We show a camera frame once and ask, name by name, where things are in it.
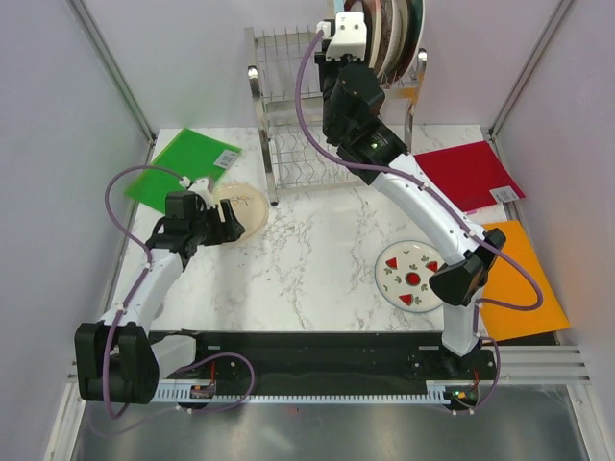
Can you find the cream plate with twig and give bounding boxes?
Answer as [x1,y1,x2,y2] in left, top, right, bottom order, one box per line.
[212,182,269,241]

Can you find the watermelon pattern white plate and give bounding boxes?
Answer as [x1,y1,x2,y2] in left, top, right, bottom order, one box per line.
[375,240,443,313]

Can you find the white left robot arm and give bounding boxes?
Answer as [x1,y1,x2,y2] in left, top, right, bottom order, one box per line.
[74,191,245,404]

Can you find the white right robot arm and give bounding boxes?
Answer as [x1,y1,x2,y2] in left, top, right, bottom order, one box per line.
[314,52,505,378]

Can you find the steel two-tier dish rack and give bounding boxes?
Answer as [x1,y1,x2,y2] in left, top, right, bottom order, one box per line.
[244,27,428,206]

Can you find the green folder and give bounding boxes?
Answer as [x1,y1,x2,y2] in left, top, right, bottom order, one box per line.
[125,129,242,213]

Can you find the white floral plate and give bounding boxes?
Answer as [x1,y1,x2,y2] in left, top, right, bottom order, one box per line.
[383,1,416,84]

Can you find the cream brown rim plate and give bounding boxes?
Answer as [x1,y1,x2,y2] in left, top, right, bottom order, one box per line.
[372,1,401,78]

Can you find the dark green rimmed plate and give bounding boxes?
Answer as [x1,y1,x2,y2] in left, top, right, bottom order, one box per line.
[393,0,426,82]

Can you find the red folder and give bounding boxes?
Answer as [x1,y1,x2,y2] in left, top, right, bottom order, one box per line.
[415,141,526,211]

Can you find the orange clip file folder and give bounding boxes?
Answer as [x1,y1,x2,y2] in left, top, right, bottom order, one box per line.
[481,221,570,342]

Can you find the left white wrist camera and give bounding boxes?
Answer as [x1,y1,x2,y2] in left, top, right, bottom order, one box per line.
[179,177,215,207]

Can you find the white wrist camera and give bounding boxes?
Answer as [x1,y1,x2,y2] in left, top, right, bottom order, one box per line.
[179,177,215,207]
[316,12,367,61]

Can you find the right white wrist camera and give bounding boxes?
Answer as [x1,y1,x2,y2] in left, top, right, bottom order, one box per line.
[316,12,367,61]

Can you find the white slotted cable duct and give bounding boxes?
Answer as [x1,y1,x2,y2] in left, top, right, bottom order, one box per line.
[152,379,451,405]

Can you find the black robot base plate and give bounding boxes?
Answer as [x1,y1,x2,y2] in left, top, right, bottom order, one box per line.
[177,331,495,392]

